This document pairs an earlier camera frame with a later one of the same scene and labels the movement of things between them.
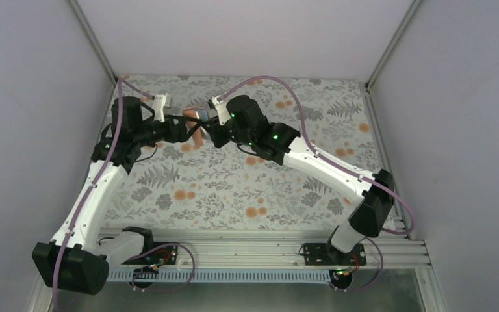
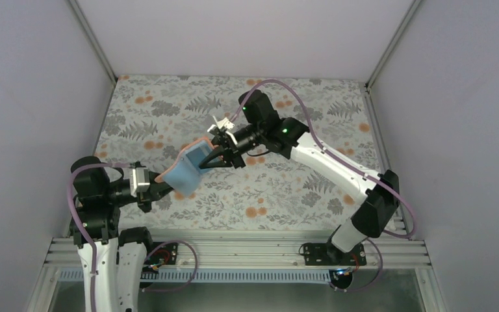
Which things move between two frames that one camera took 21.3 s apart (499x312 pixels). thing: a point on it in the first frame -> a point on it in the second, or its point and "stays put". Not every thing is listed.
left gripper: (180, 134) -> (156, 190)
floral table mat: (226, 186) stays put
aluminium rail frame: (390, 247) stays put
